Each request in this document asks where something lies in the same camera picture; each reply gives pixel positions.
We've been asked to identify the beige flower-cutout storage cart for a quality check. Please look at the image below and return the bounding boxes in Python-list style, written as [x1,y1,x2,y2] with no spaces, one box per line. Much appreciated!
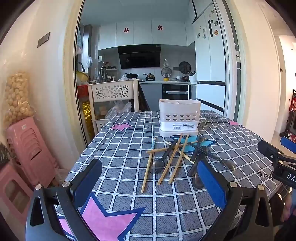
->
[88,79,140,137]

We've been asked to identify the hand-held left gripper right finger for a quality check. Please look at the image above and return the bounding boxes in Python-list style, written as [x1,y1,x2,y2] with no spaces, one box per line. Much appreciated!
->
[196,160,274,241]

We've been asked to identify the yellow basin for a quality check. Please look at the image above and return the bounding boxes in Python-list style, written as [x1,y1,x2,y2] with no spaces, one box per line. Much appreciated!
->
[76,71,90,82]

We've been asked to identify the black built-in oven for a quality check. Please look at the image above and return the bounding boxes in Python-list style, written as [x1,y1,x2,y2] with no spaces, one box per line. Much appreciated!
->
[162,84,190,101]

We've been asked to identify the grey kitchen counter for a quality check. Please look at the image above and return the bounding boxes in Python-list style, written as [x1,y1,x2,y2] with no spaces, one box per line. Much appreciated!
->
[138,80,197,112]

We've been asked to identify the white upper kitchen cabinets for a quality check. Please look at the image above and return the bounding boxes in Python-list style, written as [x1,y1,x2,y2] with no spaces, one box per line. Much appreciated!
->
[98,20,195,50]

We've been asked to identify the white plastic utensil holder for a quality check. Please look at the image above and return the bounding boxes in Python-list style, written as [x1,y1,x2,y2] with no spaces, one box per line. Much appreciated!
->
[158,98,200,137]

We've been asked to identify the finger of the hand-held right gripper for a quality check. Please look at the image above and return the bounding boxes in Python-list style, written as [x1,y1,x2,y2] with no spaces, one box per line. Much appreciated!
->
[257,140,286,163]
[280,137,296,154]

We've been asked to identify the round black wall rack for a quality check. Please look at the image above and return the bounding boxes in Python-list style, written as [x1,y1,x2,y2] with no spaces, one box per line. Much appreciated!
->
[179,61,192,74]

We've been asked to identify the bag of puffed snack balls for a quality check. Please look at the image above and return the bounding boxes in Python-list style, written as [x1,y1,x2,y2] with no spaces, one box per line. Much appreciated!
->
[5,72,36,130]

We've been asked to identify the pink plastic stool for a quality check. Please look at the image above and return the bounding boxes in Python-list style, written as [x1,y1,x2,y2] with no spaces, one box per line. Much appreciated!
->
[0,162,34,224]

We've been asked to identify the gold foil package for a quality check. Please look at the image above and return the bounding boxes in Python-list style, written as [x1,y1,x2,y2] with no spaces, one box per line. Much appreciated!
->
[82,100,93,137]

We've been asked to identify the grey wall switch plate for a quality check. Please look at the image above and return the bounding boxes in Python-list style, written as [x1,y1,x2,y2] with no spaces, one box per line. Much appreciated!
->
[38,32,51,48]

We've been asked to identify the grey checked star tablecloth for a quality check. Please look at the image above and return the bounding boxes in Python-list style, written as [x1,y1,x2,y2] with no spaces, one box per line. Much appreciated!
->
[65,110,284,241]

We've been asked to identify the person's right forearm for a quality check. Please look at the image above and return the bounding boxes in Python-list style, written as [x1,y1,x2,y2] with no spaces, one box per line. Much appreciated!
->
[280,191,295,222]

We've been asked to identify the black handled spoon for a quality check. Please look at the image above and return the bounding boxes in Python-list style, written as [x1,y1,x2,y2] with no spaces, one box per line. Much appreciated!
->
[190,136,207,163]
[187,146,210,189]
[149,138,179,175]
[187,142,236,172]

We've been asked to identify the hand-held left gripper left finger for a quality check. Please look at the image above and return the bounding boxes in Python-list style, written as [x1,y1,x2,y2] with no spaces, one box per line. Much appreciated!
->
[25,159,103,241]

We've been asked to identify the red and black object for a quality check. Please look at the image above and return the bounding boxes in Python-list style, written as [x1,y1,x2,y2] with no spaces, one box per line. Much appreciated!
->
[286,89,296,139]

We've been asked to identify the black range hood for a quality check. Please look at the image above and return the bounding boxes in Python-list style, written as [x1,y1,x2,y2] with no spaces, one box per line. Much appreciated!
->
[117,44,162,69]

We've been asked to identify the stack of pink plastic stools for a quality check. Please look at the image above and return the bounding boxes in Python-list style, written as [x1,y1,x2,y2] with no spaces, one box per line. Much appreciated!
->
[6,117,58,187]

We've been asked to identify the clear plastic bag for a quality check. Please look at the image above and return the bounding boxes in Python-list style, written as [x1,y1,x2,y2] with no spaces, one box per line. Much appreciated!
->
[105,101,132,120]

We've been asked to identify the white refrigerator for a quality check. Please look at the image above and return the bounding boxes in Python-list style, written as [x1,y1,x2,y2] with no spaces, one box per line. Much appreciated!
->
[194,5,226,114]

